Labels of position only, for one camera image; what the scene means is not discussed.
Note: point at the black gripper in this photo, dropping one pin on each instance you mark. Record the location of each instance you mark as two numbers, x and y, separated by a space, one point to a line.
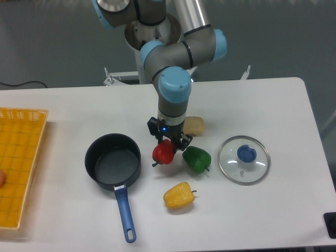
160 129

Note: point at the red bell pepper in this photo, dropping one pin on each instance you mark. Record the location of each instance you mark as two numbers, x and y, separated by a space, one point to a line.
163 153

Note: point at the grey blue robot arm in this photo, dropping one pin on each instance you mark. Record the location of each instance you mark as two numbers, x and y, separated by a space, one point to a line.
166 48

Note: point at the green bell pepper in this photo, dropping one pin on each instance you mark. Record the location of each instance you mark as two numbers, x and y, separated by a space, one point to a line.
197 159

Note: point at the yellow bell pepper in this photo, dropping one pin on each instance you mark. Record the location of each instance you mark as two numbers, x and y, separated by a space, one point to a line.
179 196

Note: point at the beige bread loaf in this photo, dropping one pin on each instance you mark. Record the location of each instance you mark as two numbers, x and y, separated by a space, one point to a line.
194 126

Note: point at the glass lid with blue knob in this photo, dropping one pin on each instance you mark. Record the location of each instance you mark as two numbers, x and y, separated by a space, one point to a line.
243 160

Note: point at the yellow woven basket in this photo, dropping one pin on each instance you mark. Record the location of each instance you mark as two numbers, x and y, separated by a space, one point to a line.
22 130

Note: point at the orange object in basket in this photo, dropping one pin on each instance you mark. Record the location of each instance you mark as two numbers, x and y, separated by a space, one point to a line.
2 177

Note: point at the black device at table edge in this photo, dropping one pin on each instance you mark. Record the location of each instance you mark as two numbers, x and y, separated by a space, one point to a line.
330 222

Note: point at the dark pot with blue handle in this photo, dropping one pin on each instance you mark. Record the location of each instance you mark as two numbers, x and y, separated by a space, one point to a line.
113 161

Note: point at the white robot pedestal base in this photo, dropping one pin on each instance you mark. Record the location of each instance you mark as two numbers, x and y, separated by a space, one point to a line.
167 32

